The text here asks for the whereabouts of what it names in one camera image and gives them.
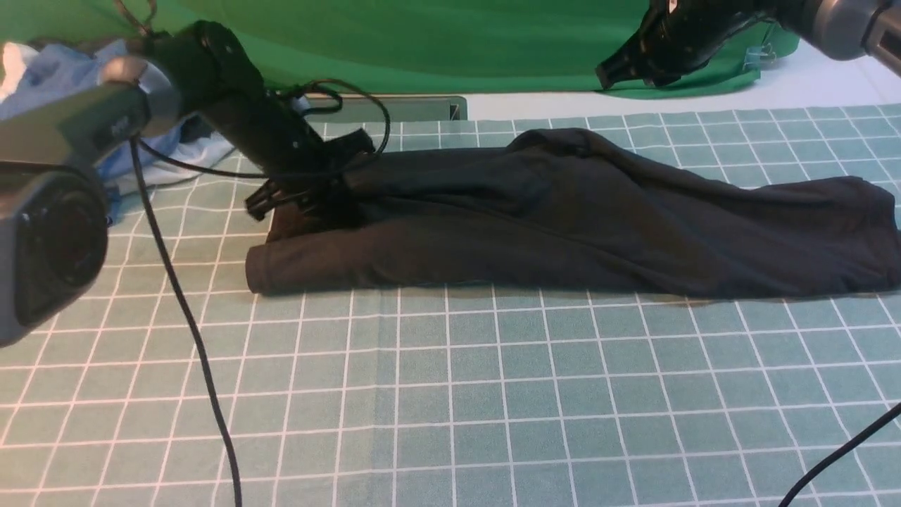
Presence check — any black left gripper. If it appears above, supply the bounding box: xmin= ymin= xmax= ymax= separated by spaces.
xmin=211 ymin=91 xmax=374 ymax=220

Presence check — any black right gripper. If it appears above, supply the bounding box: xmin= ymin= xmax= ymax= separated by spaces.
xmin=596 ymin=1 xmax=774 ymax=90

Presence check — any dark gray long-sleeve shirt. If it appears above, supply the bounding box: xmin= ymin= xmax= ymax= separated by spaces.
xmin=245 ymin=128 xmax=900 ymax=299

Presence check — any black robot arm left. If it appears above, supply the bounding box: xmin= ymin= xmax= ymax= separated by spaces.
xmin=1 ymin=20 xmax=382 ymax=346

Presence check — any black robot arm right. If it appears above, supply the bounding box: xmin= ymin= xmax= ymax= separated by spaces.
xmin=596 ymin=1 xmax=900 ymax=90

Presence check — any metal binder clip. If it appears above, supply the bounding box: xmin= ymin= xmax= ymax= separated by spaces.
xmin=743 ymin=44 xmax=778 ymax=72

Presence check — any white crumpled garment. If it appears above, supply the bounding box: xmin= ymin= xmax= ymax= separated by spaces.
xmin=0 ymin=42 xmax=237 ymax=196

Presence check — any blue crumpled garment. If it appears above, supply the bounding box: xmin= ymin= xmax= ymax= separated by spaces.
xmin=1 ymin=39 xmax=192 ymax=193

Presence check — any green backdrop cloth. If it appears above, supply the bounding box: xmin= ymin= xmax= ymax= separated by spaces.
xmin=1 ymin=1 xmax=800 ymax=100

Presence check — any green checkered tablecloth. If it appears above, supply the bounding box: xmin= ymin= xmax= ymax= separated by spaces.
xmin=0 ymin=104 xmax=901 ymax=507

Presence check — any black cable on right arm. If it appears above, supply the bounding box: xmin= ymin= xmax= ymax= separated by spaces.
xmin=778 ymin=401 xmax=901 ymax=507

